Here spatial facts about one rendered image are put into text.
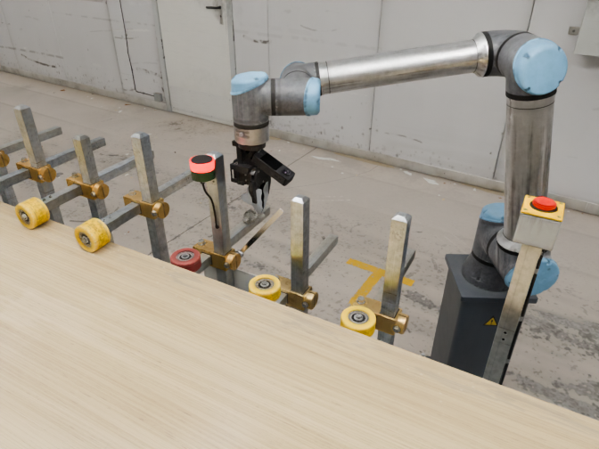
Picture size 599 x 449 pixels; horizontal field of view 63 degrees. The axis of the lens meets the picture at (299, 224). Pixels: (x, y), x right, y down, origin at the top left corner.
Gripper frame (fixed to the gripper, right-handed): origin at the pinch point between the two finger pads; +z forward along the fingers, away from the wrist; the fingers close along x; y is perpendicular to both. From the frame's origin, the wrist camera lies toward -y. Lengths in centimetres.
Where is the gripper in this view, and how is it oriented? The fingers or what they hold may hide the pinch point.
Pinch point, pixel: (261, 209)
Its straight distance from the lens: 135.5
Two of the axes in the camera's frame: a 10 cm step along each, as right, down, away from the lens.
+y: -8.8, -2.5, 4.0
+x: -4.8, 4.6, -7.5
